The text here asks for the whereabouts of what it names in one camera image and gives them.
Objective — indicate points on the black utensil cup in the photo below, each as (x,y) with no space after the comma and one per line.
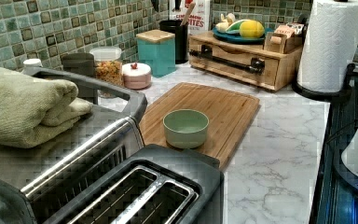
(180,35)

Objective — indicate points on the cinnamon cereal box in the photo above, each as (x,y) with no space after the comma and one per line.
(199,20)

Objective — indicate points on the black paper towel holder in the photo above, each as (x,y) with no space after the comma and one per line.
(343,95)

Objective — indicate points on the white paper towel roll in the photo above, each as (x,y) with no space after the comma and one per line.
(330,45)

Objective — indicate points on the pink lidded jar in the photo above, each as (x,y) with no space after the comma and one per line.
(136,75)

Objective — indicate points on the black two-slot toaster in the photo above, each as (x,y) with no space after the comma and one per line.
(156,185)

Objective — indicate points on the stainless toaster oven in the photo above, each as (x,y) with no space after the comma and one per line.
(37,182)

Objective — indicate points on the toy garlic bulb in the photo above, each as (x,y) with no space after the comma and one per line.
(225,22)

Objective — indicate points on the clear pasta jar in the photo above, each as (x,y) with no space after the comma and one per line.
(108,64)

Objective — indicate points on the wooden spoon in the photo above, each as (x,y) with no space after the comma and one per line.
(188,12)

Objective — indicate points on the dark grey canister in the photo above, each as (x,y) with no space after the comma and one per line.
(79,63)

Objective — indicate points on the toy corn cob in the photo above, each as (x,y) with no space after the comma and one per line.
(234,28)

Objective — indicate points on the wooden drawer box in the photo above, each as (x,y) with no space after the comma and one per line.
(280,69)

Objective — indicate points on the teal plate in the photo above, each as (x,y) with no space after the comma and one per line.
(237,39)

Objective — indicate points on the green ceramic bowl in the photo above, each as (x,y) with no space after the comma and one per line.
(185,128)

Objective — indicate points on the folded green towel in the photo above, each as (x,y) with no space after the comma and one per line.
(35,110)

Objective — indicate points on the teal canister with wooden lid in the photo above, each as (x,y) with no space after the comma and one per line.
(157,49)

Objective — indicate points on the black drawer handle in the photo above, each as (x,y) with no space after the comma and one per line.
(256,66)

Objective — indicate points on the white bottle cap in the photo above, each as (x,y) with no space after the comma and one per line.
(32,63)

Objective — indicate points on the small wooden packet holder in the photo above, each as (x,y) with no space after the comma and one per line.
(285,38)

